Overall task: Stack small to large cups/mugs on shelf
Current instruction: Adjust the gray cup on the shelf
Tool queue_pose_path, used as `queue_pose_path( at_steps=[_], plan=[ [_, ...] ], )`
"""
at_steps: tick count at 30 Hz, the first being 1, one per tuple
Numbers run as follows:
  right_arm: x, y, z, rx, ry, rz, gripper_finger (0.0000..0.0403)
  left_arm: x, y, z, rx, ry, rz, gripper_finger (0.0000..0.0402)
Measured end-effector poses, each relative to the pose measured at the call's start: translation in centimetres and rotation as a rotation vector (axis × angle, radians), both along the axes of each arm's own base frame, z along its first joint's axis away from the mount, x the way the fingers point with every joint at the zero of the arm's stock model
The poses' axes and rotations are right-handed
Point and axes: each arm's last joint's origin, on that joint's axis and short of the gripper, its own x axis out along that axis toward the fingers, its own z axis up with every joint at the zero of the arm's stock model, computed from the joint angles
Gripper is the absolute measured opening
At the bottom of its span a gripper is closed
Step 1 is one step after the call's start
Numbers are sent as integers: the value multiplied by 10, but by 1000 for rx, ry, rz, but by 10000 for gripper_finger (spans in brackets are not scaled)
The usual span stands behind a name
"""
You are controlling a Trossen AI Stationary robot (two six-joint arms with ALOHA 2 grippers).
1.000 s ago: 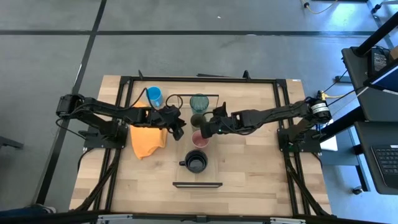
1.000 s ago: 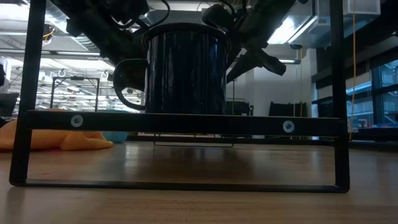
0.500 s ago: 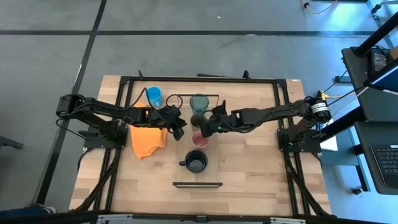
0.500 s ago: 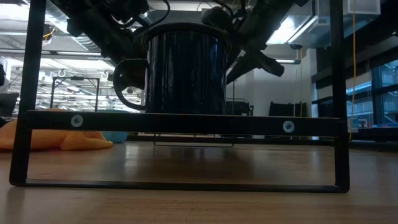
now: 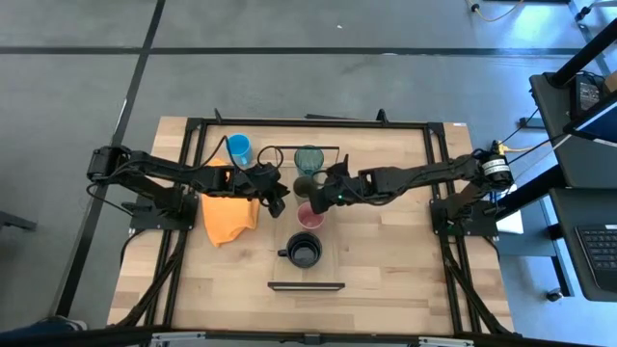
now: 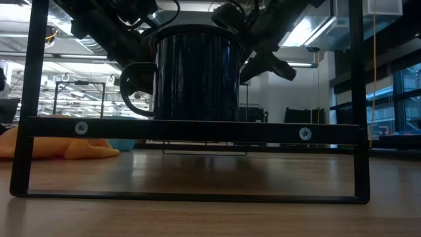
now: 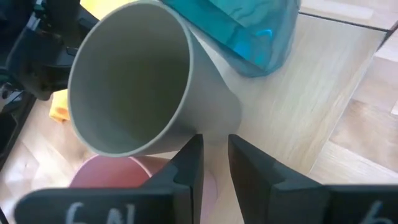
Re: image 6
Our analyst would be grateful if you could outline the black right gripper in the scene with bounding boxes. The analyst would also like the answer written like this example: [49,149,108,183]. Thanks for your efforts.
[212,0,316,83]

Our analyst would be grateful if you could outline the blue mug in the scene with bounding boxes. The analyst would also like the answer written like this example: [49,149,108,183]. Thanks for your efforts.
[107,115,136,153]

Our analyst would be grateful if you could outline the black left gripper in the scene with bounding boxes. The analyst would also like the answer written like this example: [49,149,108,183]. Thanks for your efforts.
[54,0,159,96]

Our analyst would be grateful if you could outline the dark background chair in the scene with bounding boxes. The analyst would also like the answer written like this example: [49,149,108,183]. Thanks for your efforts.
[0,97,20,124]

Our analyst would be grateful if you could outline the orange cloth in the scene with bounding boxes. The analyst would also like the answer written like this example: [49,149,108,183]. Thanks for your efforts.
[0,114,121,161]

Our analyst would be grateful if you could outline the black mug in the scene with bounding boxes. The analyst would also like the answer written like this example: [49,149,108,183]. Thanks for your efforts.
[118,23,246,121]

